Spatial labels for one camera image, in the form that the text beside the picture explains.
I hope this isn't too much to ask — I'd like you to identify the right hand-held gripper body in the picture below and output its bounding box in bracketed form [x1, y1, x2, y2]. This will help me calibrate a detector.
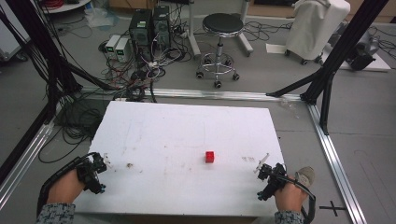
[256, 161, 288, 202]

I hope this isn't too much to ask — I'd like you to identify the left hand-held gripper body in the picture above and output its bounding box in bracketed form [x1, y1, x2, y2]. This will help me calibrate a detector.
[76, 151, 107, 195]

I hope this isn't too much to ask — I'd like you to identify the person's right hand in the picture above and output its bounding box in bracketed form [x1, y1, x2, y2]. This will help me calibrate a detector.
[273, 175, 310, 215]

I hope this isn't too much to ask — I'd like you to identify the person's left hand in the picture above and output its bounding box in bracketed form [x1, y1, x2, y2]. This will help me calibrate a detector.
[46, 169, 87, 205]

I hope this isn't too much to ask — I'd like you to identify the person's grey shoe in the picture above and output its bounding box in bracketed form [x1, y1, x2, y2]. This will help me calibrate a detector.
[294, 165, 316, 189]

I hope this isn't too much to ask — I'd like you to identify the white power supply box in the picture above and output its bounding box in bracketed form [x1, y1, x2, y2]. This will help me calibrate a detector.
[114, 37, 131, 63]
[105, 34, 121, 60]

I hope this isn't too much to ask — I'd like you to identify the white stand leg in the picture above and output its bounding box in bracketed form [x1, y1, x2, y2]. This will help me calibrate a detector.
[238, 0, 255, 58]
[186, 0, 203, 60]

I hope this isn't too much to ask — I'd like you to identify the black computer tower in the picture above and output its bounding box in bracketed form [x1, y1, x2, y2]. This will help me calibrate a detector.
[151, 5, 172, 50]
[128, 8, 154, 63]

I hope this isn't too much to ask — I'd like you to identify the clear plastic bag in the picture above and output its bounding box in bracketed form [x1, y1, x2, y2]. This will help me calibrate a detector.
[83, 5, 120, 30]

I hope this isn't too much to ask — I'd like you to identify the black round stool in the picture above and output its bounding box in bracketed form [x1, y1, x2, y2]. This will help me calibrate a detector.
[195, 12, 245, 90]

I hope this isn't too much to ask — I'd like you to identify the white covered cart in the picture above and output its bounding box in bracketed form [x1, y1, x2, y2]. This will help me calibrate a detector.
[283, 0, 351, 66]

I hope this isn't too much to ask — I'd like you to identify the black device on board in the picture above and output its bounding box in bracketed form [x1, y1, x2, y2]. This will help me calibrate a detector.
[346, 29, 381, 72]

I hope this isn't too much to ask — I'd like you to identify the white flat floor board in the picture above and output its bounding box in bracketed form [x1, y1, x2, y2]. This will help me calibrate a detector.
[320, 46, 392, 73]

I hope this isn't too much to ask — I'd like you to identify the grey cabinet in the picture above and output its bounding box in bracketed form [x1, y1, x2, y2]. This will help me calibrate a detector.
[0, 0, 32, 63]

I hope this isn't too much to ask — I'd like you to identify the round white table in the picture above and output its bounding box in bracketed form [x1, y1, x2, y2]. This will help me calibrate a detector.
[39, 0, 92, 15]

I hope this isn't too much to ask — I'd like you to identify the aluminium frame rail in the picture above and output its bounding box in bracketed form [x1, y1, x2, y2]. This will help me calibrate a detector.
[81, 86, 304, 103]
[306, 104, 369, 224]
[0, 102, 64, 211]

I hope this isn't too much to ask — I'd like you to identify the tangle of floor cables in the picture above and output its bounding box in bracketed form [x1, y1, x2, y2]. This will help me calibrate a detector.
[37, 3, 194, 164]

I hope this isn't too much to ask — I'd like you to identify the black frame post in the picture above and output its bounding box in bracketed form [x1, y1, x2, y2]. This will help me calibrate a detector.
[0, 0, 120, 185]
[266, 0, 390, 136]

